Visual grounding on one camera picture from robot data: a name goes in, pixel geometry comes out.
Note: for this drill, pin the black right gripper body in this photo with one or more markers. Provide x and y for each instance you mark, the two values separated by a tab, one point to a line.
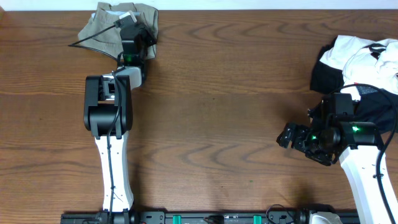
313	144

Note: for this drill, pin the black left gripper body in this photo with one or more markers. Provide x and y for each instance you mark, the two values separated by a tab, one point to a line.
137	34

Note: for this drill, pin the khaki green shorts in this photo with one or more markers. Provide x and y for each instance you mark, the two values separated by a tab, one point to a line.
99	32

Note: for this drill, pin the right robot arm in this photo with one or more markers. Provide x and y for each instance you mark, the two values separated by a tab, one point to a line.
336	135

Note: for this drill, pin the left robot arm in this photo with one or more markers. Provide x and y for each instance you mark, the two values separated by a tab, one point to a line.
108	115

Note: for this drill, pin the black garment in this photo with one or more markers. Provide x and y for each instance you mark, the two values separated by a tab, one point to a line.
372	107

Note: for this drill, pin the white garment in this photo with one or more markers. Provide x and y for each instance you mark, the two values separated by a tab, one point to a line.
364	61

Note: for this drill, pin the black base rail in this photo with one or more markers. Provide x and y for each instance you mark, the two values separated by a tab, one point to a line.
184	218

